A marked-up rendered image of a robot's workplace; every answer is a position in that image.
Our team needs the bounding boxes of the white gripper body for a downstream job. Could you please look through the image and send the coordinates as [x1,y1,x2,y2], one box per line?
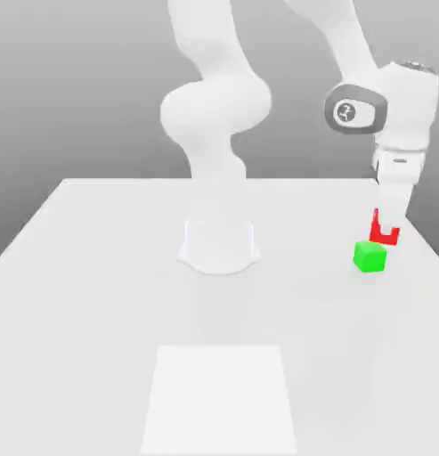
[371,144,427,187]

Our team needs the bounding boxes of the small green cube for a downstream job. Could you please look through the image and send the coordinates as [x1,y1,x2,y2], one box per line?
[352,240,388,274]

